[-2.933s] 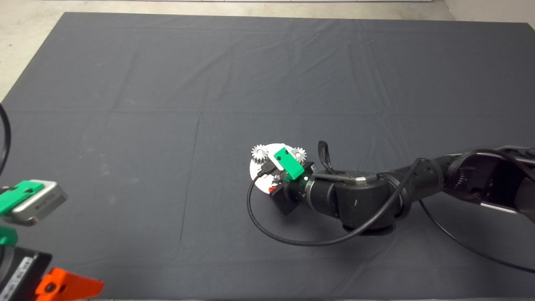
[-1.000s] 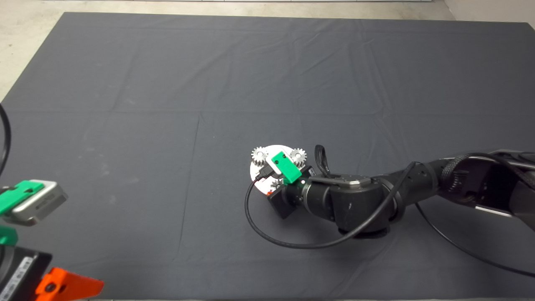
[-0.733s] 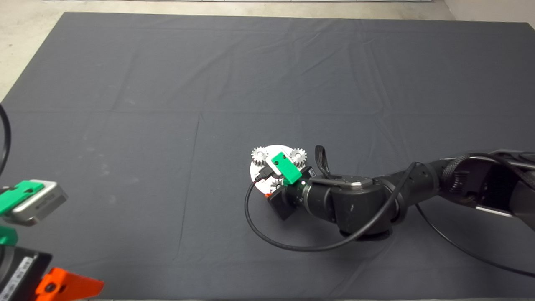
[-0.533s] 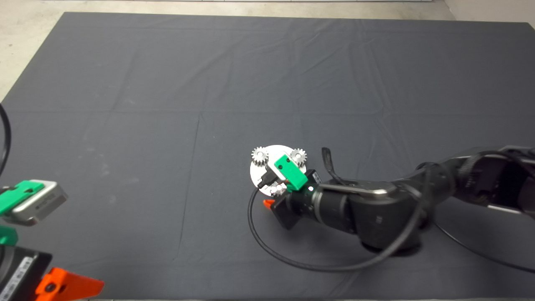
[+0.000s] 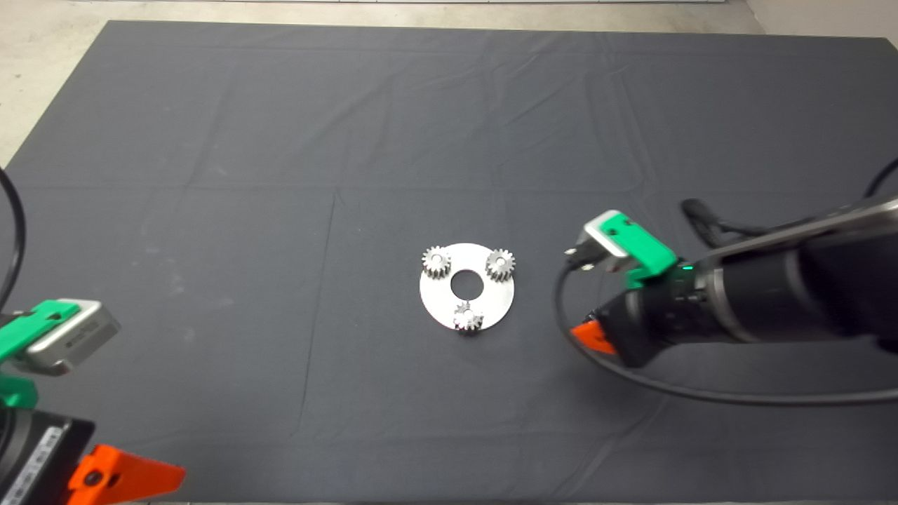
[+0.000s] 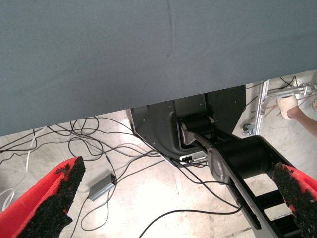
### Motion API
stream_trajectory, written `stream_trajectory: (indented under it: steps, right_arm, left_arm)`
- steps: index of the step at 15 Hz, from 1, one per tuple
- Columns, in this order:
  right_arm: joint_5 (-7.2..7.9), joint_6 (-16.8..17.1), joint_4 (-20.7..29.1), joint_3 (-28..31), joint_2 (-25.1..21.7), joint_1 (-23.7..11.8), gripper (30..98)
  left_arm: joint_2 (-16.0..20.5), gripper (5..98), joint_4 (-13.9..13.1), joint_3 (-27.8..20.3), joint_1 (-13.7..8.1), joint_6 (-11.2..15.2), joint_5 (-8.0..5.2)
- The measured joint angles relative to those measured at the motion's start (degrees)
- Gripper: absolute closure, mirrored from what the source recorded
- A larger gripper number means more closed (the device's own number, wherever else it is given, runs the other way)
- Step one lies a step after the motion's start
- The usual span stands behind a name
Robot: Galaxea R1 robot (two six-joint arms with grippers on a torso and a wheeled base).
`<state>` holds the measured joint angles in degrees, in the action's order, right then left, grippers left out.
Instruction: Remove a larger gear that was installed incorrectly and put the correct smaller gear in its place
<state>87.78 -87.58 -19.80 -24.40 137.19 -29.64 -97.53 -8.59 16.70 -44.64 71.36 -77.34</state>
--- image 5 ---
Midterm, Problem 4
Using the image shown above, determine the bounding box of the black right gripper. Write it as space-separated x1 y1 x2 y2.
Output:
570 265 709 369

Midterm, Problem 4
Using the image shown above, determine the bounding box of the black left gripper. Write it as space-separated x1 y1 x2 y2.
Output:
0 407 187 505

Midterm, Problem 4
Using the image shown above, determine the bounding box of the small dark steel gear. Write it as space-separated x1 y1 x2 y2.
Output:
454 300 484 335

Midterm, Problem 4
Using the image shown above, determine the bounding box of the round metal plate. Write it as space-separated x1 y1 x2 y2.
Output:
420 243 516 330

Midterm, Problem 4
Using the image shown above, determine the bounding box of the dark grey table cloth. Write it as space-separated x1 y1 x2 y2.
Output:
0 20 898 504

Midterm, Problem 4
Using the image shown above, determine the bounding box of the right black camera cable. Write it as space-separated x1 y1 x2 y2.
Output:
553 158 898 408

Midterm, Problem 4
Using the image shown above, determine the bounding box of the black camera cable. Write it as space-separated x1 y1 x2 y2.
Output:
0 167 27 309
553 158 898 408

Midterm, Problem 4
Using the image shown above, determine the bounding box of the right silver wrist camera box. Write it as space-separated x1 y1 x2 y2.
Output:
565 210 632 274

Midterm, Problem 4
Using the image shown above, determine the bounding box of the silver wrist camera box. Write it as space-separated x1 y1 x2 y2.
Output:
28 299 121 377
565 210 632 274

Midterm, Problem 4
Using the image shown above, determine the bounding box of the right green camera mount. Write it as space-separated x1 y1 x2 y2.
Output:
602 214 679 290

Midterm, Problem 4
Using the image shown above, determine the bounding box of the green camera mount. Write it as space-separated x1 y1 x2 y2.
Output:
0 299 81 410
602 214 679 290

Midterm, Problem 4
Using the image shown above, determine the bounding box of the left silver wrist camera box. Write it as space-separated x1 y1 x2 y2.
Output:
28 299 121 377

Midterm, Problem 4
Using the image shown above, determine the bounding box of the black strap loop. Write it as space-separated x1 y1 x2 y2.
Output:
681 198 769 248

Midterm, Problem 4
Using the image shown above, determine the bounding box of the left green camera mount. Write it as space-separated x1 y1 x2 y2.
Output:
0 299 81 410

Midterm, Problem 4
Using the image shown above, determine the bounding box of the left black camera cable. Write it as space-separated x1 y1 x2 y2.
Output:
0 167 27 309

